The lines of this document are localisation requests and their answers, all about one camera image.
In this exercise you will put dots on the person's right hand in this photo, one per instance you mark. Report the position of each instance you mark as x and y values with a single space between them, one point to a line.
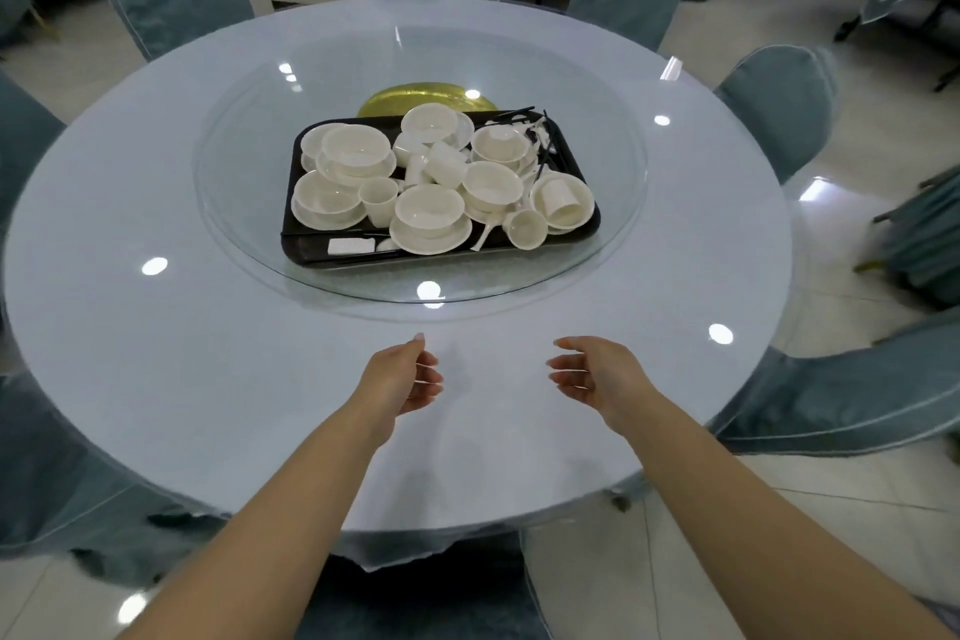
611 381

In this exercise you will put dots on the person's left hand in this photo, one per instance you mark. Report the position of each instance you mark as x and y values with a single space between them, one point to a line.
394 384

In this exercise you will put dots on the white chopstick rest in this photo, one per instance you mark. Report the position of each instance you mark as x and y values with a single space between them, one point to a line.
351 247

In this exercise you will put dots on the black tray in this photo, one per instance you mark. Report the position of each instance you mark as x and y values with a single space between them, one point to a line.
307 251

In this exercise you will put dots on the person's right forearm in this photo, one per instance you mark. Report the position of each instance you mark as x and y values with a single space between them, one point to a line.
750 527

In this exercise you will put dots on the person's left forearm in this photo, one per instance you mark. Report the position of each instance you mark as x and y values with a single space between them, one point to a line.
262 549

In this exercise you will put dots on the white round table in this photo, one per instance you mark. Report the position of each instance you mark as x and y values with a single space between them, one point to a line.
150 362

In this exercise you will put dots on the glass lazy susan turntable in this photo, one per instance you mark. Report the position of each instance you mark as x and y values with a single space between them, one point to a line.
240 174

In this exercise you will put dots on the gold turntable base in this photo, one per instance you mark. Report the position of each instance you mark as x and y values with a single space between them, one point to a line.
390 103

